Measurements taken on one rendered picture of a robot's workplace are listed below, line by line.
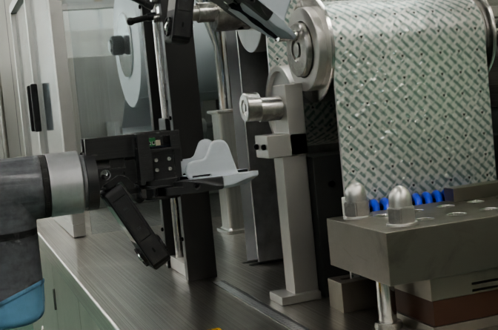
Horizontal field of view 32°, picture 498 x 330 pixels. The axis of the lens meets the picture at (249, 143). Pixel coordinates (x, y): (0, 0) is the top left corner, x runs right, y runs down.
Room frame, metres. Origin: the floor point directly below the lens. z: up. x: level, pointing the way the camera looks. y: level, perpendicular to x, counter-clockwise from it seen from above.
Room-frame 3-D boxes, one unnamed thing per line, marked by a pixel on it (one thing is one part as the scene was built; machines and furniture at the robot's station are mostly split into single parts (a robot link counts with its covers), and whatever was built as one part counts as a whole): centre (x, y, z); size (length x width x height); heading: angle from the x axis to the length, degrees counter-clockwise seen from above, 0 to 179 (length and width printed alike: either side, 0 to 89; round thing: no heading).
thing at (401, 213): (1.00, -0.17, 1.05); 0.04 x 0.04 x 0.04
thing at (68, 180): (1.04, 0.22, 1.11); 0.08 x 0.05 x 0.08; 19
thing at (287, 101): (1.23, -0.04, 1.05); 0.06 x 0.05 x 0.31; 109
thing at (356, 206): (1.08, -0.13, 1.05); 0.04 x 0.04 x 0.04
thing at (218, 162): (1.07, 0.04, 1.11); 0.09 x 0.03 x 0.06; 100
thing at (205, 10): (1.42, 0.07, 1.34); 0.06 x 0.03 x 0.03; 109
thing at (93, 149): (1.06, 0.14, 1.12); 0.12 x 0.08 x 0.09; 109
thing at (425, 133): (1.19, -0.23, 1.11); 0.23 x 0.01 x 0.18; 109
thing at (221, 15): (1.44, 0.01, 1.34); 0.06 x 0.06 x 0.06; 19
